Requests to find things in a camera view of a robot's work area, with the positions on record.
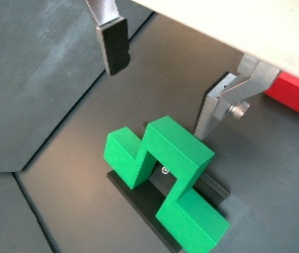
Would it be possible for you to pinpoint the green bridge-shaped block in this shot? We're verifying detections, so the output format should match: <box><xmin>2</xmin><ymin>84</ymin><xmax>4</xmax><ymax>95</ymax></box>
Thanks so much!
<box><xmin>105</xmin><ymin>117</ymin><xmax>230</xmax><ymax>253</ymax></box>

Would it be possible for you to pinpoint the red base board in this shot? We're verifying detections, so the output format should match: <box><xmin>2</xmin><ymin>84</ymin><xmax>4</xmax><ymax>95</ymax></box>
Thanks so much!
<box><xmin>265</xmin><ymin>72</ymin><xmax>299</xmax><ymax>113</ymax></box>

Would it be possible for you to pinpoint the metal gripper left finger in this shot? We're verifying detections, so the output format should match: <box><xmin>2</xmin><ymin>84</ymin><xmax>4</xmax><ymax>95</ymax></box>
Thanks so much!
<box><xmin>85</xmin><ymin>0</ymin><xmax>131</xmax><ymax>76</ymax></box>

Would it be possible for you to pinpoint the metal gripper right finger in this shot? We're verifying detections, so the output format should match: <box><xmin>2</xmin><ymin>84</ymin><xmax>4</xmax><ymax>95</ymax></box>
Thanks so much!
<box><xmin>194</xmin><ymin>54</ymin><xmax>281</xmax><ymax>139</ymax></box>

